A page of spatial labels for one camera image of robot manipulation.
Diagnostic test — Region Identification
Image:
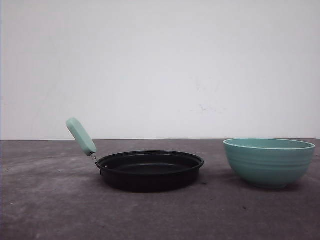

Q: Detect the black pan with green handle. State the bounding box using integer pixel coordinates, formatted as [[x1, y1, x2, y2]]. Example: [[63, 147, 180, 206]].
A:
[[66, 117, 204, 193]]

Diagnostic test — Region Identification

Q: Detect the teal ceramic bowl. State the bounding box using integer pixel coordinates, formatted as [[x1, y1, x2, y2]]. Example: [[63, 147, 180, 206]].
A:
[[223, 138, 316, 189]]

